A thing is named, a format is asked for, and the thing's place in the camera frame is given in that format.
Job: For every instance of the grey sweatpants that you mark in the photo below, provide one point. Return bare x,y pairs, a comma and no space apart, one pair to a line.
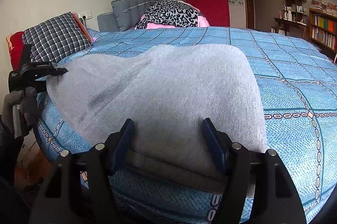
167,91

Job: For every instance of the grey padded headboard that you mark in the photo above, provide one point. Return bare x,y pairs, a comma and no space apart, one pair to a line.
125,15

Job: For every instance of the dark wooden desk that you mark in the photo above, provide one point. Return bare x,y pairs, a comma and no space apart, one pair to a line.
285,25

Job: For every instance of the blue patterned bedspread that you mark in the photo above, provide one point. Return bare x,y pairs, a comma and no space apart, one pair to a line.
298,90

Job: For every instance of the small shelf with trinkets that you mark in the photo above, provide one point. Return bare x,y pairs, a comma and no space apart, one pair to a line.
295,11

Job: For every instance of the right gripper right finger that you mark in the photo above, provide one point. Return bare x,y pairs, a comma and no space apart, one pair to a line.
275,200

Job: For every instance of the wooden bookshelf with books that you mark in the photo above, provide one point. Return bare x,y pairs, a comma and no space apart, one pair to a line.
322,25

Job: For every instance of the leopard print blanket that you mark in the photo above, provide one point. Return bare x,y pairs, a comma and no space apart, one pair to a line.
168,13

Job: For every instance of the left grey gloved hand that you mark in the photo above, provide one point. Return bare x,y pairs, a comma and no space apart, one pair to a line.
20,111

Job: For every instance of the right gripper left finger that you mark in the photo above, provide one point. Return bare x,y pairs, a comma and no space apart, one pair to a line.
77,188

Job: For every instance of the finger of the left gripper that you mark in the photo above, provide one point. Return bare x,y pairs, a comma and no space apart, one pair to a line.
58,71

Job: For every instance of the red pillow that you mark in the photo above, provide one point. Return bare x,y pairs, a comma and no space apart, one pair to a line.
15,46

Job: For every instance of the white wall socket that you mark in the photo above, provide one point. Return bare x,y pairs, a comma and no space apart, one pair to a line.
85,15

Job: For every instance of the pink quilt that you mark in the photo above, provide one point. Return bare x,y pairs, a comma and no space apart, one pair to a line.
179,22

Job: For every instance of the plaid pillow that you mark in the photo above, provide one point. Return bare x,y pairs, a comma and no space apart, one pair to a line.
56,38

